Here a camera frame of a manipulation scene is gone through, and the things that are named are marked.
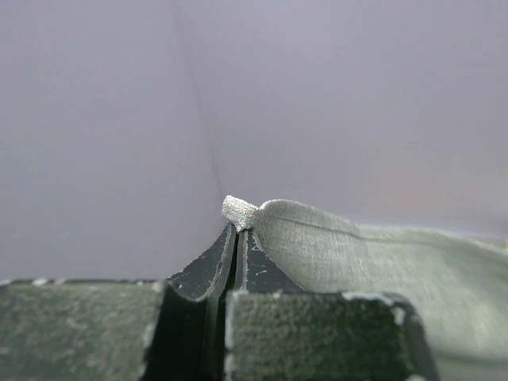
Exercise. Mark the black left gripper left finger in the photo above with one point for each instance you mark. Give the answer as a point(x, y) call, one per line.
point(188, 341)

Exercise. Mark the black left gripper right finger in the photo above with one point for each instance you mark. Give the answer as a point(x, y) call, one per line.
point(260, 343)

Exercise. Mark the grey cloth napkin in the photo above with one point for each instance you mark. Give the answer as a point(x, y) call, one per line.
point(457, 285)

